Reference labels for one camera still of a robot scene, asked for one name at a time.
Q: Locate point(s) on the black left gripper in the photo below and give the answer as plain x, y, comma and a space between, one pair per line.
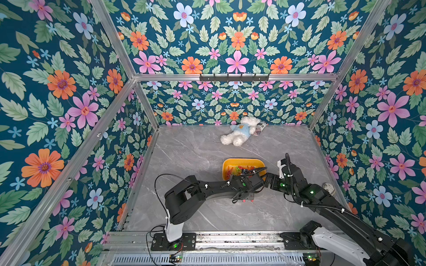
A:
252, 198

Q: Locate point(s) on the white vent grille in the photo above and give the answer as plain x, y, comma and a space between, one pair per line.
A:
210, 259

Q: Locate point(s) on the aluminium corner post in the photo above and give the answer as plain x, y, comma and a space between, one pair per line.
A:
112, 33
371, 22

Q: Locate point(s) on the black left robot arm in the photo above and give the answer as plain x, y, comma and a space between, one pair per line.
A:
183, 200

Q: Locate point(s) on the aluminium corner post left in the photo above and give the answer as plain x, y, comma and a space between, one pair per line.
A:
112, 33

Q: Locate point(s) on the black hook rail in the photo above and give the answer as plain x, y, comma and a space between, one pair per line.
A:
248, 78

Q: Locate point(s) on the aluminium corner post right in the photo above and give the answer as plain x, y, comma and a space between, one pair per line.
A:
371, 22

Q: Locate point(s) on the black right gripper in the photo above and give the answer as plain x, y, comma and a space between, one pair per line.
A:
272, 180

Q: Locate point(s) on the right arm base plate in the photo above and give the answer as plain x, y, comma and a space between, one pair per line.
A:
297, 241

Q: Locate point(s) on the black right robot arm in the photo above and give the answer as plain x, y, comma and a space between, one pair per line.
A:
362, 246

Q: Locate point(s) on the yellow plastic storage box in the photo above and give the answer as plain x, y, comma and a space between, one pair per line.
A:
242, 167

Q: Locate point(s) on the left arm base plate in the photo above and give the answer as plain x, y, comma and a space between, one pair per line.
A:
186, 242

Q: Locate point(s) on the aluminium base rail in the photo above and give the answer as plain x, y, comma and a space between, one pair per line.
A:
246, 241

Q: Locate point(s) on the flag print pouch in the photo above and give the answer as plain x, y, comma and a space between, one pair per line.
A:
260, 128

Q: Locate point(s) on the white plush teddy bear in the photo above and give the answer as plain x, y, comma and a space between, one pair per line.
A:
241, 132

